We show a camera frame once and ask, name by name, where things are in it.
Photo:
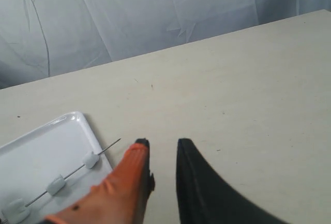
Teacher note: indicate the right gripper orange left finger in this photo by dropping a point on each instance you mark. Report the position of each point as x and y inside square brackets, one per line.
[122, 195]

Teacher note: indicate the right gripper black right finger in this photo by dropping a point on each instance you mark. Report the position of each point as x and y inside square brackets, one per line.
[203, 196]

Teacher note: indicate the white marshmallow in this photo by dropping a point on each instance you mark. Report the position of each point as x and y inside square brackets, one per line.
[16, 211]
[90, 160]
[56, 185]

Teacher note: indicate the thin metal skewer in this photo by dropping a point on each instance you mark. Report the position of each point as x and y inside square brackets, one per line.
[72, 173]

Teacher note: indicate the white plastic tray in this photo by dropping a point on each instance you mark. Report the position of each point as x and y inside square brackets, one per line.
[32, 161]

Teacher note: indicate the white backdrop curtain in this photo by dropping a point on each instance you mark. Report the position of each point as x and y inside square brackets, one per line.
[44, 38]

